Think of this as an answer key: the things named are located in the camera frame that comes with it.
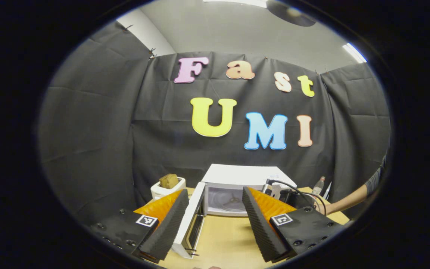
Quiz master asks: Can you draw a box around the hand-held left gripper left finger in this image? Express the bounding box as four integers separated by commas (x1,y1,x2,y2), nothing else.
89,189,190,261

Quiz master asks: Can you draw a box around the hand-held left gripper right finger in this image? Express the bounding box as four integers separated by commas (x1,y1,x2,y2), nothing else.
242,186,345,263

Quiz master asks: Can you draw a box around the white microwave oven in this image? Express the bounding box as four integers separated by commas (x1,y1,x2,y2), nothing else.
171,164,297,259

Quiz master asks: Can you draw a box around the clear bottle with red label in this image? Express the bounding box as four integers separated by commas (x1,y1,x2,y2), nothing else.
313,176,327,196

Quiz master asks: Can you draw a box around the white toaster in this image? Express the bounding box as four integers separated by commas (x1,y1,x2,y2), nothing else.
150,177,187,201

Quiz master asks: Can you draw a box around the brown toast bread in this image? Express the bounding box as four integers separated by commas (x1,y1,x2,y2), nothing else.
159,173,180,189

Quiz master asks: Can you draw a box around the black backdrop cloth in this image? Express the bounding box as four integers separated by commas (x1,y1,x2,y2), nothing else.
38,21,392,225

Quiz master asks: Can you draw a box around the narrow strip ceiling light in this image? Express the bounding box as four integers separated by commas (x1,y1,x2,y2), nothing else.
342,43,368,64

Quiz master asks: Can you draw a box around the dark round ceiling fixture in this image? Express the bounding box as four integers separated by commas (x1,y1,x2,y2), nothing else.
266,0,317,28

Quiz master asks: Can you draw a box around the large bright ceiling light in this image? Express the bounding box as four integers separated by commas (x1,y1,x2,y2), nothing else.
203,0,268,8

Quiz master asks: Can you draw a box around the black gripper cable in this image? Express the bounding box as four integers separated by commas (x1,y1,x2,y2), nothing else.
269,179,328,217

